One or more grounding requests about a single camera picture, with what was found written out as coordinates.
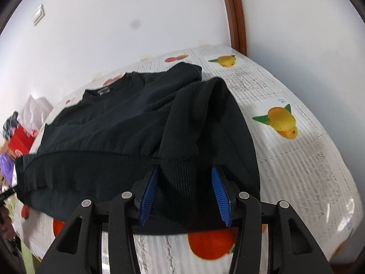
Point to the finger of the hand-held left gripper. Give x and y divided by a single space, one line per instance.
7 194

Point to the black sweatshirt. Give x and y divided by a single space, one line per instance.
114 137

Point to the red paper bag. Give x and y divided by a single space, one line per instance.
21 142

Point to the green cloth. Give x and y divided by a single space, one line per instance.
28 255

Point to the white plastic bag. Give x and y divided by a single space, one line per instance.
35 111

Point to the brown wooden door frame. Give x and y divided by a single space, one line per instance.
235 14

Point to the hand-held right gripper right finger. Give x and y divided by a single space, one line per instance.
222 199

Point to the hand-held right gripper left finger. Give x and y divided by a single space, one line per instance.
148 197

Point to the fruit print tablecloth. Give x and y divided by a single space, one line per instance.
299 159

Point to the grey checked cloth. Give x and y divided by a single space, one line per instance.
10 124

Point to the white light switch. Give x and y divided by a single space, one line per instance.
38 14

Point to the purple cloth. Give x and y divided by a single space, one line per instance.
6 168

